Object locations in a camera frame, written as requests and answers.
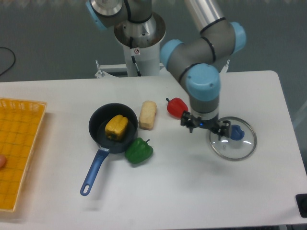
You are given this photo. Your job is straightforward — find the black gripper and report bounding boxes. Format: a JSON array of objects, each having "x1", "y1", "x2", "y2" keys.
[{"x1": 180, "y1": 111, "x2": 232, "y2": 141}]

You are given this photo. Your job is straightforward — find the glass pot lid blue knob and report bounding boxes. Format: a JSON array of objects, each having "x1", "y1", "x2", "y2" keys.
[{"x1": 208, "y1": 116, "x2": 258, "y2": 161}]

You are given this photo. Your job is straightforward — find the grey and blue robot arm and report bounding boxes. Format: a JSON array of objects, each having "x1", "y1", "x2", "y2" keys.
[{"x1": 86, "y1": 0, "x2": 246, "y2": 138}]

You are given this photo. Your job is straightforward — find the red bell pepper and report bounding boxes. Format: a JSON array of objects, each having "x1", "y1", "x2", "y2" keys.
[{"x1": 166, "y1": 97, "x2": 189, "y2": 119}]

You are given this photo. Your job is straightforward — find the beige bread loaf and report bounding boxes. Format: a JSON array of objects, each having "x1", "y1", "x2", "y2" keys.
[{"x1": 139, "y1": 101, "x2": 157, "y2": 130}]

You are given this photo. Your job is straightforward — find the green bell pepper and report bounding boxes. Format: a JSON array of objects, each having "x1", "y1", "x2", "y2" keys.
[{"x1": 125, "y1": 138, "x2": 154, "y2": 164}]

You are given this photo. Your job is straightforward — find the yellow bell pepper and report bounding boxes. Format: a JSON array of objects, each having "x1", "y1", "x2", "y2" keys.
[{"x1": 105, "y1": 115, "x2": 128, "y2": 141}]

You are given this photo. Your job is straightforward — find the black socket on table edge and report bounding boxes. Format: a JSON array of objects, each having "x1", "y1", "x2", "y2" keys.
[{"x1": 295, "y1": 194, "x2": 307, "y2": 218}]

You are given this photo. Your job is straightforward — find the orange plastic basket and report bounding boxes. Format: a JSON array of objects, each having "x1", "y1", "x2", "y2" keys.
[{"x1": 0, "y1": 98, "x2": 47, "y2": 212}]

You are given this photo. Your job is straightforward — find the peach object in basket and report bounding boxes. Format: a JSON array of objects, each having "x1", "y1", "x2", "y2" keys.
[{"x1": 0, "y1": 154, "x2": 7, "y2": 168}]

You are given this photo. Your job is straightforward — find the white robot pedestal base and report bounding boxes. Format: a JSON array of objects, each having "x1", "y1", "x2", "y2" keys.
[{"x1": 94, "y1": 11, "x2": 168, "y2": 79}]

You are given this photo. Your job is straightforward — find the dark pan with blue handle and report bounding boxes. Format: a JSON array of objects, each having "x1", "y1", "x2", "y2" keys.
[{"x1": 80, "y1": 103, "x2": 138, "y2": 196}]

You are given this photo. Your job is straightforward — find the black cable on floor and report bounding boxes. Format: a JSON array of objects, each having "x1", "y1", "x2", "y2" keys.
[{"x1": 0, "y1": 46, "x2": 16, "y2": 77}]

